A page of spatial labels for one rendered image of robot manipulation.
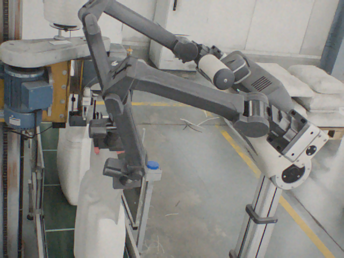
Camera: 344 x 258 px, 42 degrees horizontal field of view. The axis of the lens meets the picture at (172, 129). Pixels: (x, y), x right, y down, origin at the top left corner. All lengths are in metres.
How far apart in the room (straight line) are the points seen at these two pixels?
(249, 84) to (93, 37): 0.56
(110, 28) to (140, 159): 3.54
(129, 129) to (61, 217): 1.36
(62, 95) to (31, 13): 2.74
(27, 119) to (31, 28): 2.96
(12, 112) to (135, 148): 0.67
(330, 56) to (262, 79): 6.36
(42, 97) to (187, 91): 0.78
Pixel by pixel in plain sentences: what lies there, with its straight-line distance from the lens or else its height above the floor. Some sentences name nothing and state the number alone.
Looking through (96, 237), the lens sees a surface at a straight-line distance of 1.93.
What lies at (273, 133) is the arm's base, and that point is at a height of 1.48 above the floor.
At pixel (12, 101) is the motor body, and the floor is 1.21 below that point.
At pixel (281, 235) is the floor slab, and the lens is 3.47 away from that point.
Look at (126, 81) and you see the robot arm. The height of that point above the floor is 1.58.
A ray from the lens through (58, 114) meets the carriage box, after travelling 2.11.
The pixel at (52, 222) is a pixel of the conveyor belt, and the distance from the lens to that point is 2.55.
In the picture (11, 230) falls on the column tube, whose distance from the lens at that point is 2.52.
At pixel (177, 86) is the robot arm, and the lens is 1.14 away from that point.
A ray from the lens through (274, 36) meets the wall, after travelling 7.20.
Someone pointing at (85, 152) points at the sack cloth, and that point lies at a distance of 2.52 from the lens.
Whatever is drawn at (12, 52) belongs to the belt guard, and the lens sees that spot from 1.77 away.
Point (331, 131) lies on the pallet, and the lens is 5.32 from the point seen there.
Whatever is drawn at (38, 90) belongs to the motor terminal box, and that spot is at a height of 1.29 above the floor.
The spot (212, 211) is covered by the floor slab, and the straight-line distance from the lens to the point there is 3.47.
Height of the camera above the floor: 1.98
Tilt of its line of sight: 26 degrees down
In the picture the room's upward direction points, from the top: 11 degrees clockwise
